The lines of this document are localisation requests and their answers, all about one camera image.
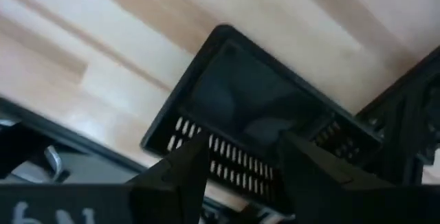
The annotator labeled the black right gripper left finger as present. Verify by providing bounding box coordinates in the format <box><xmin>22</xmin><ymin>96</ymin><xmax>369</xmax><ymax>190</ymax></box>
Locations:
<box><xmin>126</xmin><ymin>130</ymin><xmax>212</xmax><ymax>224</ymax></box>

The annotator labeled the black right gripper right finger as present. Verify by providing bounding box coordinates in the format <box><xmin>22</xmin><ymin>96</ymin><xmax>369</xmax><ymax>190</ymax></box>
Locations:
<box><xmin>278</xmin><ymin>131</ymin><xmax>396</xmax><ymax>224</ymax></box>

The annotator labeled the black slotted plastic basket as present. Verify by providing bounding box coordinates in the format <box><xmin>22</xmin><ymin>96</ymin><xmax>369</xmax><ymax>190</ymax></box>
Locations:
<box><xmin>140</xmin><ymin>23</ymin><xmax>383</xmax><ymax>215</ymax></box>
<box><xmin>355</xmin><ymin>46</ymin><xmax>440</xmax><ymax>186</ymax></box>

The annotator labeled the black table edge rail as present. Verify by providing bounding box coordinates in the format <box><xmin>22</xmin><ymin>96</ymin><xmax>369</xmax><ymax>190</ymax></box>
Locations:
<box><xmin>0</xmin><ymin>96</ymin><xmax>149</xmax><ymax>186</ymax></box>

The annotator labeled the silver metal bracket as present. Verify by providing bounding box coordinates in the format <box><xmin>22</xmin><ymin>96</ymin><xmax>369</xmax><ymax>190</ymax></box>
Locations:
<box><xmin>43</xmin><ymin>144</ymin><xmax>65</xmax><ymax>182</ymax></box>

